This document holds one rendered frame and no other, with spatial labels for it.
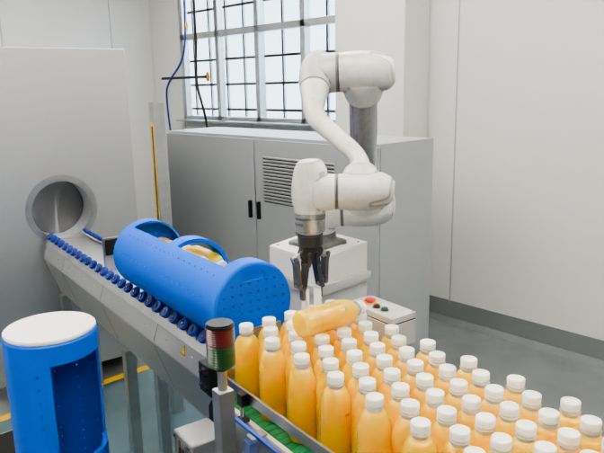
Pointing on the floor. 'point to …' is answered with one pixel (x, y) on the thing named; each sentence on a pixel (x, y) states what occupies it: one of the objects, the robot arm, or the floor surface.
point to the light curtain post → (162, 195)
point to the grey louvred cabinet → (418, 284)
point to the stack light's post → (224, 421)
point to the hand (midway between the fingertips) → (311, 298)
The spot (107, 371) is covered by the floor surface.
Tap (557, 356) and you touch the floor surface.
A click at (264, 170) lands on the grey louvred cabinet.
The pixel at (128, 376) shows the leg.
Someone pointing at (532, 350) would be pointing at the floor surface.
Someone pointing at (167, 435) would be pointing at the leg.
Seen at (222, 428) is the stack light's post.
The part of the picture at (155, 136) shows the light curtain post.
